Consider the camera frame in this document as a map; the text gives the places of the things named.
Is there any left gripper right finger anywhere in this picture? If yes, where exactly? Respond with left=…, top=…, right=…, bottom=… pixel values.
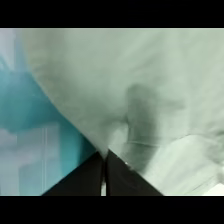
left=105, top=148, right=164, bottom=197

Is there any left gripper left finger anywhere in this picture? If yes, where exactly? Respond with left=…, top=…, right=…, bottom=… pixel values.
left=42, top=150, right=105, bottom=197

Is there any pale green garment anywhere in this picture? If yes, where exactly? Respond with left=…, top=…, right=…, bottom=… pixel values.
left=14, top=28, right=224, bottom=197

